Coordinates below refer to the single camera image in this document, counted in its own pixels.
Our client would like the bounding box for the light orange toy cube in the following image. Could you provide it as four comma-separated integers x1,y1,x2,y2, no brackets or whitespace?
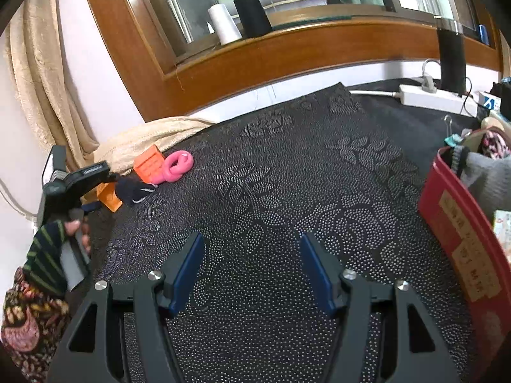
96,183,123,213

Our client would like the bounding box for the beige curtain left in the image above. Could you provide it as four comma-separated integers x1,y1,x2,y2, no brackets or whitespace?
5,0,98,170

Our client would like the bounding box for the black patterned table mat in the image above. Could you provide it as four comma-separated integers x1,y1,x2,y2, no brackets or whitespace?
89,85,477,382

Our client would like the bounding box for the red storage box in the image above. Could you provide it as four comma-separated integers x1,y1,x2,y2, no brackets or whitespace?
418,127,510,375

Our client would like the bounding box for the small blue spool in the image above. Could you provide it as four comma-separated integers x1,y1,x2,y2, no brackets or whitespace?
478,24,490,46

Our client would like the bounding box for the binder clip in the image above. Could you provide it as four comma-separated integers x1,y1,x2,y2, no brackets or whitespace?
443,114,462,148

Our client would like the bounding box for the person's left hand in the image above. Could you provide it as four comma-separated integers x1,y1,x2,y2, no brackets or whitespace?
64,218,91,254

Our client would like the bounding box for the white power strip near window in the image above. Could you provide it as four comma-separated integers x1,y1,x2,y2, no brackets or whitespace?
399,84,478,117

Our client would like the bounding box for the beige lace cloth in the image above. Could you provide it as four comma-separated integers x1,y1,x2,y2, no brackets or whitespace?
93,117,213,176

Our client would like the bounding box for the dark orange toy cube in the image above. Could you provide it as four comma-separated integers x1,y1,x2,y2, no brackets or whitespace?
133,144,164,183

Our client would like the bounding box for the wooden window frame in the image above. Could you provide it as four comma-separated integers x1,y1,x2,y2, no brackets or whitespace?
79,0,504,123

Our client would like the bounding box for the black thermos bottle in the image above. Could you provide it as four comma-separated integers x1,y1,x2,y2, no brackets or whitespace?
435,16,466,96

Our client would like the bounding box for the person's left forearm sleeve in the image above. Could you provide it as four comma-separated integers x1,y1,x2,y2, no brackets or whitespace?
1,221,71,382

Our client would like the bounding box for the white thread spool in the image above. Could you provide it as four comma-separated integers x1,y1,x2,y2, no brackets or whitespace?
208,4,242,46

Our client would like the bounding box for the pink leopard sock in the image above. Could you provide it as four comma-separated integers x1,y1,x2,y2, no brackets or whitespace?
479,131,510,159

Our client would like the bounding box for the grey sock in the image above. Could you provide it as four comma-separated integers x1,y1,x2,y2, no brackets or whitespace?
450,146,510,222

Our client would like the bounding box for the yellow green tea box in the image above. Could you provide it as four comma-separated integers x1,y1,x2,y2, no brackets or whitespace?
493,210,511,263

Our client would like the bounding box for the dark navy sock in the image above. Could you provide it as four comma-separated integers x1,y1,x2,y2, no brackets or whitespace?
114,177,157,207

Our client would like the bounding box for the pink rubber knot toy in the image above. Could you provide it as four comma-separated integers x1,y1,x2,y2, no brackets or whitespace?
151,150,194,185

